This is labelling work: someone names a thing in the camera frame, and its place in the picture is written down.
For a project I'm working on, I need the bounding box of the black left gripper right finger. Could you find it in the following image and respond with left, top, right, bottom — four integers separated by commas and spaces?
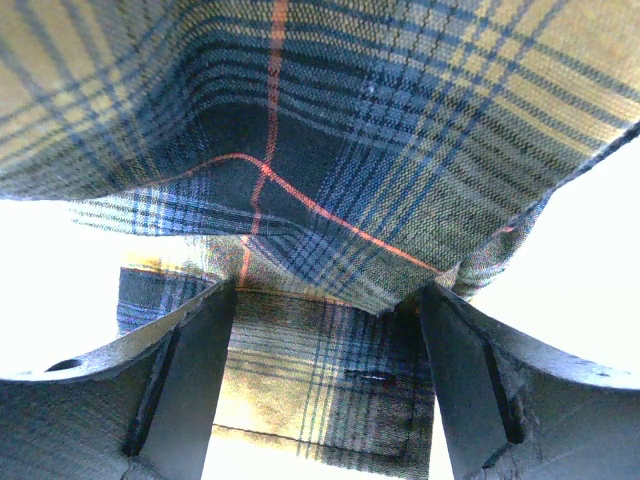
420, 283, 639, 479

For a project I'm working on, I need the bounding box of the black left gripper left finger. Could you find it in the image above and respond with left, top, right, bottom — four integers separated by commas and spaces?
1, 282, 237, 479

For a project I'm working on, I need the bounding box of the yellow plaid shirt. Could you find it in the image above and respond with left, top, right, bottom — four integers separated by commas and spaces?
1, 1, 639, 479

